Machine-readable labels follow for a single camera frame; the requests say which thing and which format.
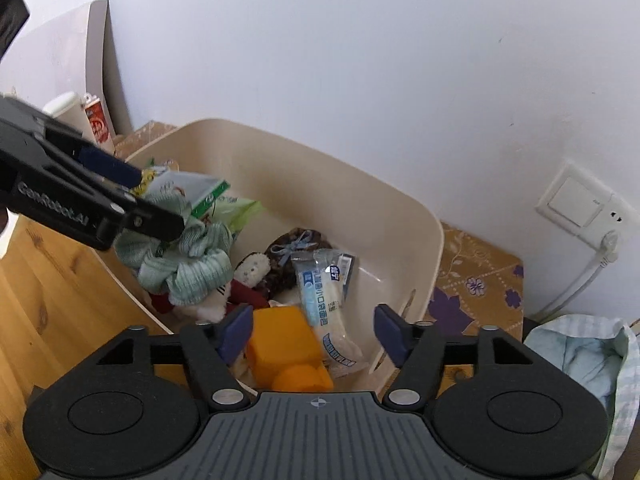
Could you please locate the white thermos bottle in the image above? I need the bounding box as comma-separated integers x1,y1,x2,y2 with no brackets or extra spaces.
42,91,99,150

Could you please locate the green striped scrunchie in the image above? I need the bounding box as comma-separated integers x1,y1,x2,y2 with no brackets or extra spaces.
114,194,236,307

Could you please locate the clear blue bread packet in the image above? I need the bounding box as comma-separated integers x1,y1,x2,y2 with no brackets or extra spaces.
291,248,364,379

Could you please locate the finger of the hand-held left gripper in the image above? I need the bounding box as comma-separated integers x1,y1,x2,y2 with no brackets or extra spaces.
119,198,187,244
45,119,144,191

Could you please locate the red white plush toy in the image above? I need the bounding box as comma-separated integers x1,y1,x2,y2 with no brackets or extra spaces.
149,252,274,324

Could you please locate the light blue checked blanket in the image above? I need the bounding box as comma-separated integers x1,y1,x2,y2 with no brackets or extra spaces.
522,313,640,479

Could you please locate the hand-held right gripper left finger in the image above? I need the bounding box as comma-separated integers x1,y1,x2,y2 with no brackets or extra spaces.
96,304,255,412

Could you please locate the beige plastic storage bin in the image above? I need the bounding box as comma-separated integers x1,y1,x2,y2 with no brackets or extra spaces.
97,118,446,392

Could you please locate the white plug and cable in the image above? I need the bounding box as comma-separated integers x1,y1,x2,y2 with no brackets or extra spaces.
529,230,622,322

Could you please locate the white wall switch socket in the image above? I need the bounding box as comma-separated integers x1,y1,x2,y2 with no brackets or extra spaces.
534,159,634,249

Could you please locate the orange bottle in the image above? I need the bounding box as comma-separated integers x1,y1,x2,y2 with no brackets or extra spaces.
244,306,335,394

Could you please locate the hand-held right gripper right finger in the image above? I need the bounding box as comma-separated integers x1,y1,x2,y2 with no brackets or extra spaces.
374,303,532,409

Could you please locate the pink purple headboard panel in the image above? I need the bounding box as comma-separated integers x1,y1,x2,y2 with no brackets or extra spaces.
0,0,134,137

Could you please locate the white green yellow snack packet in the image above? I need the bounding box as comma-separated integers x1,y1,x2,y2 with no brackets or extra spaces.
131,159,173,197

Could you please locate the large green snack bag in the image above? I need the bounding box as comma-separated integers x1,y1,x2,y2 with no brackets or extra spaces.
200,194,262,237

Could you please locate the brown bag with bow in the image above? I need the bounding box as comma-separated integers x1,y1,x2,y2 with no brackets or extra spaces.
264,228,334,302

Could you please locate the red drink carton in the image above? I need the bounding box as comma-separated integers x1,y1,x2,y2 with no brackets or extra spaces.
82,92,117,157

